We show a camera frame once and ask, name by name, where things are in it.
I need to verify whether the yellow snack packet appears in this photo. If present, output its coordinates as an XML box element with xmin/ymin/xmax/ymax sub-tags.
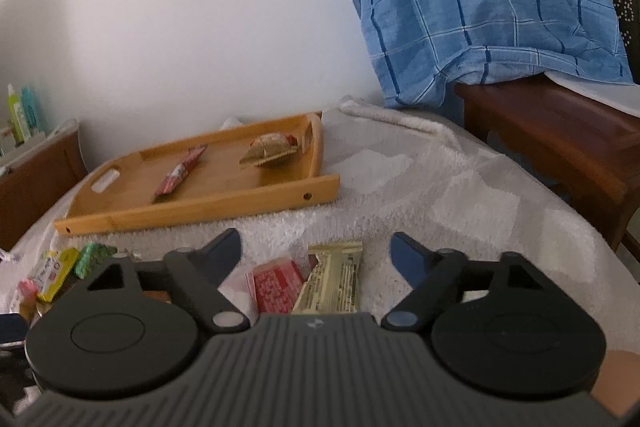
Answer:
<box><xmin>37</xmin><ymin>248</ymin><xmax>81</xmax><ymax>303</ymax></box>

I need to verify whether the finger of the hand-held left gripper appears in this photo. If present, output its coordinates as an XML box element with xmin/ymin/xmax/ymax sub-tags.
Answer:
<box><xmin>0</xmin><ymin>314</ymin><xmax>29</xmax><ymax>339</ymax></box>

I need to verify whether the teal tube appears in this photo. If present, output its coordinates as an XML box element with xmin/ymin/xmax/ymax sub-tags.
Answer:
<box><xmin>21</xmin><ymin>87</ymin><xmax>40</xmax><ymax>132</ymax></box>

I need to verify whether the wooden serving tray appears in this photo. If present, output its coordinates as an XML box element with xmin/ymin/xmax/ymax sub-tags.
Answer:
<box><xmin>54</xmin><ymin>111</ymin><xmax>341</xmax><ymax>235</ymax></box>

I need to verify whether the long red snack packet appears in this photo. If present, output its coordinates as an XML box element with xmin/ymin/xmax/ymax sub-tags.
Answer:
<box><xmin>152</xmin><ymin>144</ymin><xmax>208</xmax><ymax>202</ymax></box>

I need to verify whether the gold brown snack packet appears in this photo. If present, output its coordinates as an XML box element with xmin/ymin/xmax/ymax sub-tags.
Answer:
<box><xmin>238</xmin><ymin>133</ymin><xmax>301</xmax><ymax>168</ymax></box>

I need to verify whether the brown wooden cabinet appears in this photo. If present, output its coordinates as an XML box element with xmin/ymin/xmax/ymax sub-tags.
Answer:
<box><xmin>0</xmin><ymin>119</ymin><xmax>88</xmax><ymax>253</ymax></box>

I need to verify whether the beige snack bar packet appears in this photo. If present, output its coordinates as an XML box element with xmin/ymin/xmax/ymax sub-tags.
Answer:
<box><xmin>291</xmin><ymin>241</ymin><xmax>363</xmax><ymax>314</ymax></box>

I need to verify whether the red square snack packet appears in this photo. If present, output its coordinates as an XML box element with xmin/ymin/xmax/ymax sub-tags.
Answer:
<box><xmin>245</xmin><ymin>257</ymin><xmax>307</xmax><ymax>314</ymax></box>

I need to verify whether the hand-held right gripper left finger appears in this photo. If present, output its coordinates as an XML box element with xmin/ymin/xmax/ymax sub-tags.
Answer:
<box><xmin>87</xmin><ymin>228</ymin><xmax>251</xmax><ymax>333</ymax></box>

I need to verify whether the white cloth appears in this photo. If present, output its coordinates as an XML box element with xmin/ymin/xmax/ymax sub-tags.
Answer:
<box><xmin>545</xmin><ymin>72</ymin><xmax>640</xmax><ymax>118</ymax></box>

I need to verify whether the green snack packet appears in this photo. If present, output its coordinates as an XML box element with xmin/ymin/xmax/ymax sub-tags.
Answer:
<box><xmin>75</xmin><ymin>243</ymin><xmax>118</xmax><ymax>280</ymax></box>

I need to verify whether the pink snack packet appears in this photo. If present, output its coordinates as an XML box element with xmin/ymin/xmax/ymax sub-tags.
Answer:
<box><xmin>10</xmin><ymin>277</ymin><xmax>41</xmax><ymax>313</ymax></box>

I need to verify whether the green tube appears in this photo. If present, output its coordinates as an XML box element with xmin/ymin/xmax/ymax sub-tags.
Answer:
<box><xmin>6</xmin><ymin>84</ymin><xmax>25</xmax><ymax>145</ymax></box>

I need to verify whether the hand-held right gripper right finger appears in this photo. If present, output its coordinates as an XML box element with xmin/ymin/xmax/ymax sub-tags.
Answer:
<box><xmin>381</xmin><ymin>232</ymin><xmax>551</xmax><ymax>334</ymax></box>

